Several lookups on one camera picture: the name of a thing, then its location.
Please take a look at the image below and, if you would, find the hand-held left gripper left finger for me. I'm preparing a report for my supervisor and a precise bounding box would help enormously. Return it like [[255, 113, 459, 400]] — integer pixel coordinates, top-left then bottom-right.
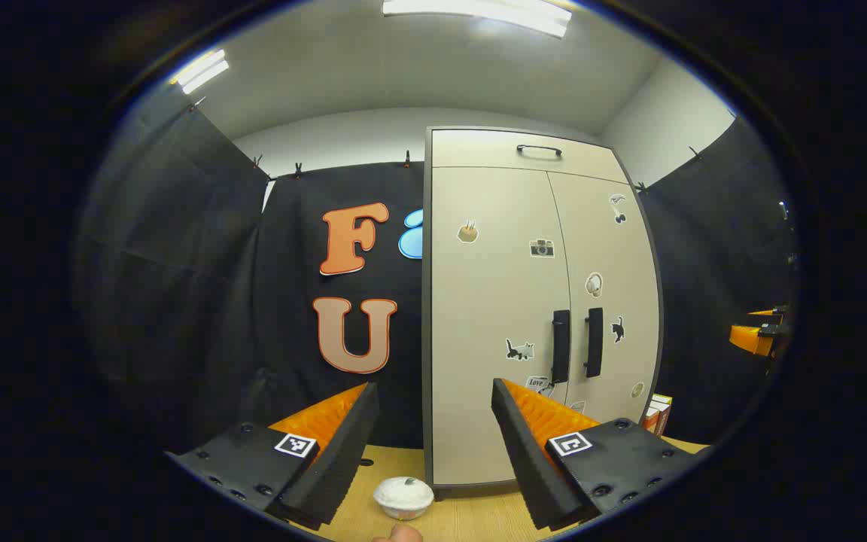
[[165, 382, 381, 531]]

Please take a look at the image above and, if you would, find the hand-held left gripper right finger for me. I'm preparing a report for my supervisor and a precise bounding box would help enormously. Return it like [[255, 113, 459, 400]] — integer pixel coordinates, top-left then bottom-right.
[[491, 378, 706, 531]]

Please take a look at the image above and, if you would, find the beige cabinet door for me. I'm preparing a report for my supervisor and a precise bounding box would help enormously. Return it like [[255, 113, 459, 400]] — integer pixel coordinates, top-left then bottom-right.
[[546, 172, 662, 426], [431, 166, 572, 487]]

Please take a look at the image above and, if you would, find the beige double-door shoe cabinet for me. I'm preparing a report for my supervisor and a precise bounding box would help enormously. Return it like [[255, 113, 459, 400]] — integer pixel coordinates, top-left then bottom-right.
[[421, 126, 665, 501]]

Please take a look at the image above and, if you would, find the white lidded bowl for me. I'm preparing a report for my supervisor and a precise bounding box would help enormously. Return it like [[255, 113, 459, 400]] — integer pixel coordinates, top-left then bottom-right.
[[373, 477, 435, 522]]

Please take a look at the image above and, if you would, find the black backdrop cloth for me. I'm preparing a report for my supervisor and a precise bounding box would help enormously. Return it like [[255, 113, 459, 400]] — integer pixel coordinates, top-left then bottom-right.
[[72, 75, 799, 456]]

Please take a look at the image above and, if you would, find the short ceiling light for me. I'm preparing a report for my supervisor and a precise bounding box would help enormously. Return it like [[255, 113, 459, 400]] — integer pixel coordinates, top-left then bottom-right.
[[170, 49, 230, 96]]

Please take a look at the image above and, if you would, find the long ceiling light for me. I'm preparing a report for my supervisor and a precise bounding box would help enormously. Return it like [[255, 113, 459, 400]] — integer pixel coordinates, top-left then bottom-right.
[[382, 0, 573, 39]]

